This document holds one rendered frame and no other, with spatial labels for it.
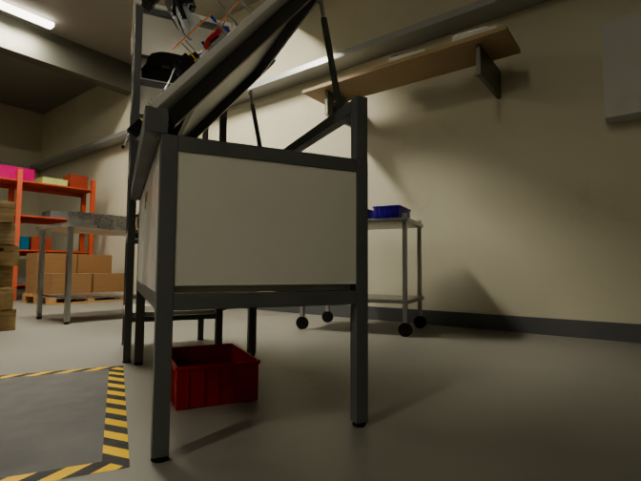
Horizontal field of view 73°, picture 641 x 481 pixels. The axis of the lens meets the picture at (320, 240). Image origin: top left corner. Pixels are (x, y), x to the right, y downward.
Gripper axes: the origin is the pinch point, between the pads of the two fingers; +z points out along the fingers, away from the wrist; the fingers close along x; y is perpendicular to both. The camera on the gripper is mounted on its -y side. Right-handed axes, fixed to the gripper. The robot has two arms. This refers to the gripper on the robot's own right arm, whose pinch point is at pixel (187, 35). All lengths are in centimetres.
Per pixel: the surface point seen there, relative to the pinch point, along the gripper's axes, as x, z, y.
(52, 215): 627, -72, -54
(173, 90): -16.6, 20.7, -16.3
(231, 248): -15, 63, -19
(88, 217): 287, -2, -30
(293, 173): -17, 51, 6
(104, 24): 482, -265, 99
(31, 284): 551, 18, -111
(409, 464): -39, 127, -7
